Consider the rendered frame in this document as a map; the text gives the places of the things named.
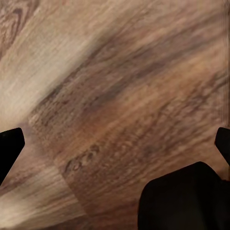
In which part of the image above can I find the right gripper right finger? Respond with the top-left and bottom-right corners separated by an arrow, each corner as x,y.
215,127 -> 230,166

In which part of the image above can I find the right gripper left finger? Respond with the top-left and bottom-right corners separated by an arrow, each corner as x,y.
0,127 -> 25,185

